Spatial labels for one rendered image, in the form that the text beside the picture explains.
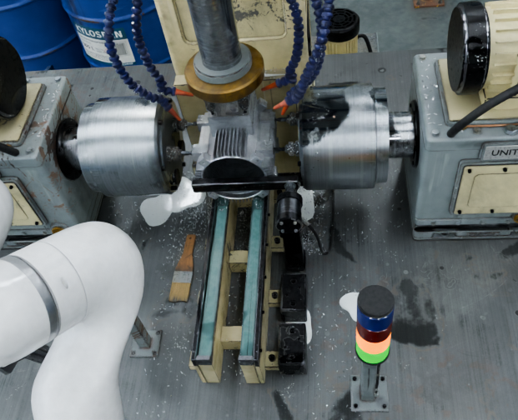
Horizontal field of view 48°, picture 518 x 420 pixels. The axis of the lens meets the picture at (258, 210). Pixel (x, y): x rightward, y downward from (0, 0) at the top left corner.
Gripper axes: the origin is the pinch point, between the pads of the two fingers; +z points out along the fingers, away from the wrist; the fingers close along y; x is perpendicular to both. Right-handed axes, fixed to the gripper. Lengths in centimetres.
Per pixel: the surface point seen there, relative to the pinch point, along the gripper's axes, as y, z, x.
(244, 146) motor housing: 52, 23, -24
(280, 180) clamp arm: 47, 33, -26
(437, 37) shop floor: 234, 157, -18
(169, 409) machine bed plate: 1.5, 35.8, 8.4
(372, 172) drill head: 47, 45, -43
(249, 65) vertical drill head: 62, 12, -36
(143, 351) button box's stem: 15.0, 30.2, 14.5
